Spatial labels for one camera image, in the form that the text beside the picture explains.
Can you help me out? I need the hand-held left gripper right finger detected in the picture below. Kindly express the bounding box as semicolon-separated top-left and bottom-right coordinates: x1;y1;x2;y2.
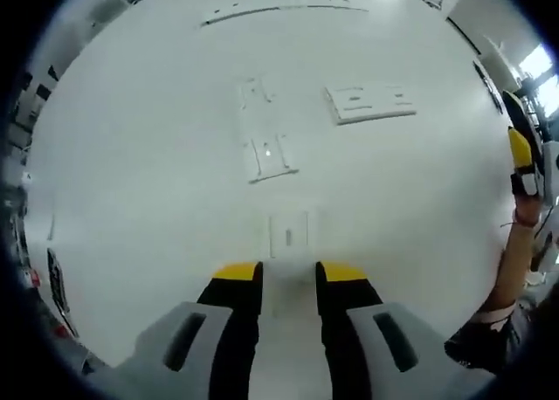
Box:
314;260;497;400

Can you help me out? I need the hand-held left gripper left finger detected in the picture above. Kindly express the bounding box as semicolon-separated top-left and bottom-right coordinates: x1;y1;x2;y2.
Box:
86;261;264;400

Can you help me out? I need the white socket holder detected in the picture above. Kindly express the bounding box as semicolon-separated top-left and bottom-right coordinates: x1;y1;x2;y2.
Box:
237;74;301;186

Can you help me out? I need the white socket panel with openings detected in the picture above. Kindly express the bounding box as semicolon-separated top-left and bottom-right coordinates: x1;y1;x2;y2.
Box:
321;84;419;127

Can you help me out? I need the person's right hand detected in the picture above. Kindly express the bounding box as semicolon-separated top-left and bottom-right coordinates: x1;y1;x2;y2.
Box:
513;193;547;224

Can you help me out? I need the thin black object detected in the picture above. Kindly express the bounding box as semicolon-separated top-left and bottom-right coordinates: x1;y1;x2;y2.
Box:
473;59;503;113

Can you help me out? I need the black ribbed object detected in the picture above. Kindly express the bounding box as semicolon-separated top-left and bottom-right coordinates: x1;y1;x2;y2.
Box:
45;247;79;338

